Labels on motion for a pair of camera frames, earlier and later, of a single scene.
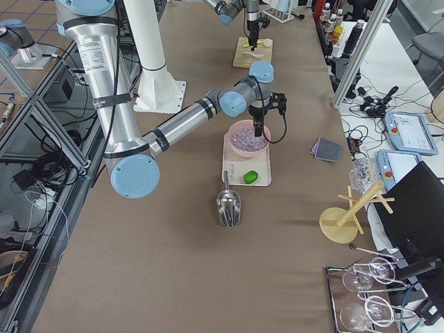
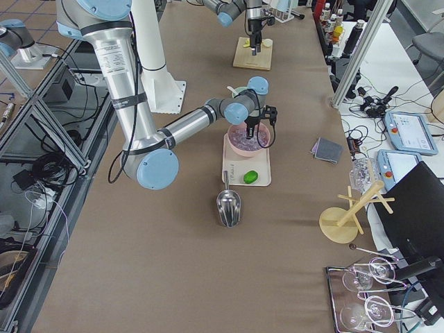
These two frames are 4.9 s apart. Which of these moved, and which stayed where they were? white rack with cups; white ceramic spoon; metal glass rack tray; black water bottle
Moved: white ceramic spoon
Stayed: white rack with cups; black water bottle; metal glass rack tray
